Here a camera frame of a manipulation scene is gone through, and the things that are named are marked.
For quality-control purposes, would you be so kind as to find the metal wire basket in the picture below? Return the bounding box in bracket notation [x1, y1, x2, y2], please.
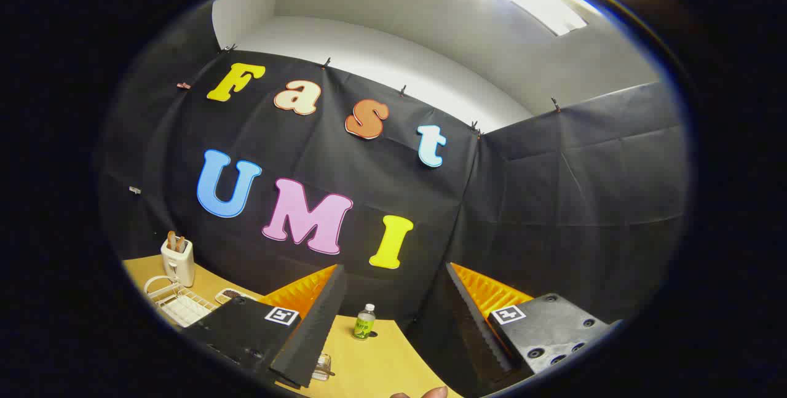
[310, 353, 336, 381]

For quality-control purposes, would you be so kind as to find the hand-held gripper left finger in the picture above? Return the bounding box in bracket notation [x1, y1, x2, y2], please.
[181, 265, 347, 390]

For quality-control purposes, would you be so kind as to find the green label drink bottle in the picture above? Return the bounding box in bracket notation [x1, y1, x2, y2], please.
[352, 303, 376, 341]

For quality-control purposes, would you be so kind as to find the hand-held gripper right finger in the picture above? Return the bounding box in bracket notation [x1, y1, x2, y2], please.
[406, 261, 623, 397]

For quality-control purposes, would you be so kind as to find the white toaster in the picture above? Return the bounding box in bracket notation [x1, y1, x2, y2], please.
[161, 235, 196, 288]

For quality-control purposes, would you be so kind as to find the white wire dish rack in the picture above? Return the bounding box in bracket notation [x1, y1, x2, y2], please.
[144, 275, 219, 328]

